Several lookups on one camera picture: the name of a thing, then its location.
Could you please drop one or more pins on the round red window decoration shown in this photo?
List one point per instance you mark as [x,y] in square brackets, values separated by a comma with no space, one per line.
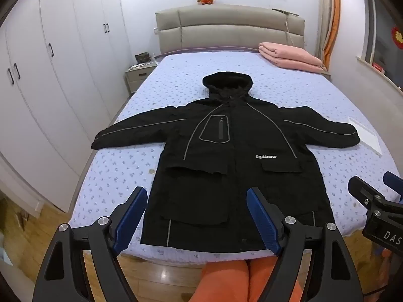
[398,37]

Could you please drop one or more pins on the white rectangular tray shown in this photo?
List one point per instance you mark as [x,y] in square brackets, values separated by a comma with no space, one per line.
[366,135]

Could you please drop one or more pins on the dark thin stick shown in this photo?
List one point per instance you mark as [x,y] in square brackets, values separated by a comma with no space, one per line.
[285,11]

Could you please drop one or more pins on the white wardrobe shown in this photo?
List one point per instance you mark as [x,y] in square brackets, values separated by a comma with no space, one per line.
[47,85]

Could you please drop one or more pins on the bed with floral sheet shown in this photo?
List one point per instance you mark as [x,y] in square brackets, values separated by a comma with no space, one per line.
[176,78]

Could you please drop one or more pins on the dark window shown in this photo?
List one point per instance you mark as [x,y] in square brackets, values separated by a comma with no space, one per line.
[384,22]

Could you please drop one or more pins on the orange and white curtain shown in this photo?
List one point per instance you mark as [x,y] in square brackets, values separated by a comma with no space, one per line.
[333,15]

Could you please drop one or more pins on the person's right forearm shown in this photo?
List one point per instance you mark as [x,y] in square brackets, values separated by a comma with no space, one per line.
[388,270]

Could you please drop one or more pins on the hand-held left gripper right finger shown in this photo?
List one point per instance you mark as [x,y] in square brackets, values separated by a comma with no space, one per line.
[263,223]

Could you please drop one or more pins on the black hooded jacket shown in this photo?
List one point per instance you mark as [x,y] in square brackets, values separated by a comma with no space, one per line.
[220,163]

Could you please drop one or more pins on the beige padded headboard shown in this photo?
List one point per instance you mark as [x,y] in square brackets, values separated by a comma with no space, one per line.
[220,28]

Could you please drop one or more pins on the red box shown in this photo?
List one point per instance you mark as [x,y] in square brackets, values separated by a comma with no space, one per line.
[378,67]

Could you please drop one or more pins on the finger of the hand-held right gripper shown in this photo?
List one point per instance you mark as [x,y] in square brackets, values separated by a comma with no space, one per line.
[395,182]
[362,192]

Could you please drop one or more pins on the grey nightstand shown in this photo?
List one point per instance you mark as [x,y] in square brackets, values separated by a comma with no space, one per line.
[137,77]

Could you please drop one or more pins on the person's left leg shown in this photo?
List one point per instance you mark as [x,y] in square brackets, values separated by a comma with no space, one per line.
[220,283]

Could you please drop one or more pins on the folded pink blanket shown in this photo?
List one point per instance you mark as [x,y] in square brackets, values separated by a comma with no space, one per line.
[289,56]

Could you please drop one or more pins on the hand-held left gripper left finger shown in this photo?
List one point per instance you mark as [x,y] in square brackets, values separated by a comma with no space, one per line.
[130,220]

